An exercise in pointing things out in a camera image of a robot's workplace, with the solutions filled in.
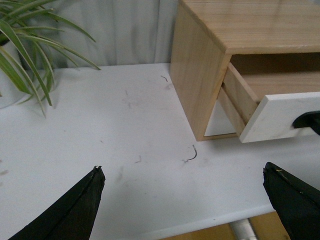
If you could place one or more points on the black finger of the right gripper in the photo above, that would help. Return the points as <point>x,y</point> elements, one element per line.
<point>308,120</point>

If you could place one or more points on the white plant pot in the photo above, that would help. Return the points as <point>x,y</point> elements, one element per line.
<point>8,91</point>

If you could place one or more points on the white drawer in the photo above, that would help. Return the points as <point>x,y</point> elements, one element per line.
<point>261,104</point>
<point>219,123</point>

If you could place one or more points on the metal table leg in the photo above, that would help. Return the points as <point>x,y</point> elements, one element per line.
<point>243,230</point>

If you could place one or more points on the green spider plant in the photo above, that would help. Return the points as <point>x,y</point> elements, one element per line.
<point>28,24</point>

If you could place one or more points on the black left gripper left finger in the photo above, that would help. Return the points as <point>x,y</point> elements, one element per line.
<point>72,216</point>

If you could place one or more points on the wooden drawer cabinet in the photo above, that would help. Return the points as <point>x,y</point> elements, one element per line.
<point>211,34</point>

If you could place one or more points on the grey curtain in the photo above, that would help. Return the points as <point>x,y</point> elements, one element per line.
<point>122,32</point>

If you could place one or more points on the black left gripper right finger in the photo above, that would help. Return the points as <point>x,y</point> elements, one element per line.
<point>296,202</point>

